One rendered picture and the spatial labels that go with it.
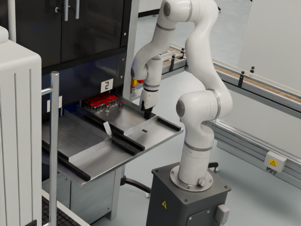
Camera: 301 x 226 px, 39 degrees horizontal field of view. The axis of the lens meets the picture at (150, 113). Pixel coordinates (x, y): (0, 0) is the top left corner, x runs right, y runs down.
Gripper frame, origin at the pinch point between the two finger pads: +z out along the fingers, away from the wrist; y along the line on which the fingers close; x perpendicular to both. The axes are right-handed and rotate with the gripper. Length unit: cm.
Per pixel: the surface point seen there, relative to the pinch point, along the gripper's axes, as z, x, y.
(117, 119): 4.4, -11.4, 9.8
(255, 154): 46, 31, -84
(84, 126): 3.9, -15.8, 28.4
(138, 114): 4.4, -8.4, -3.3
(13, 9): -59, -16, 66
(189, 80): 93, -127, -241
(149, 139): 4.6, 11.6, 11.0
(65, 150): 4.4, -6.2, 48.8
